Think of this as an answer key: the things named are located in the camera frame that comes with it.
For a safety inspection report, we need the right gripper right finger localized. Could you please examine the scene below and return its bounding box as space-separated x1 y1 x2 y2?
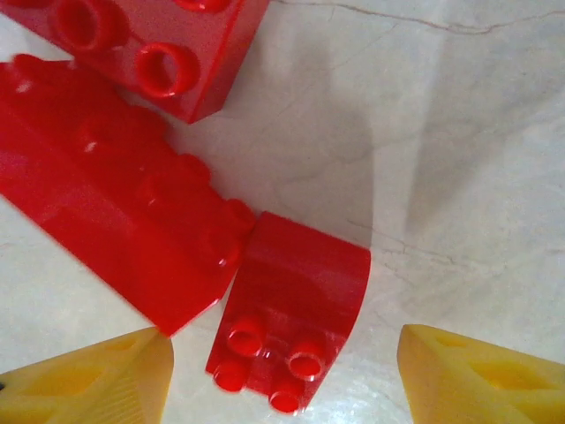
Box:
395 323 565 424

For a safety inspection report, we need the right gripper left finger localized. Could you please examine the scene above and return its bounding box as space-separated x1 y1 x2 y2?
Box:
0 326 176 424

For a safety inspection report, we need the long red lego brick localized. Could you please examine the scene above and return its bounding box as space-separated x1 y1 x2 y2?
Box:
0 52 257 339

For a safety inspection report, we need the red curved lego brick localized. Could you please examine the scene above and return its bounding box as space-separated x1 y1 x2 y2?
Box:
205 210 372 416

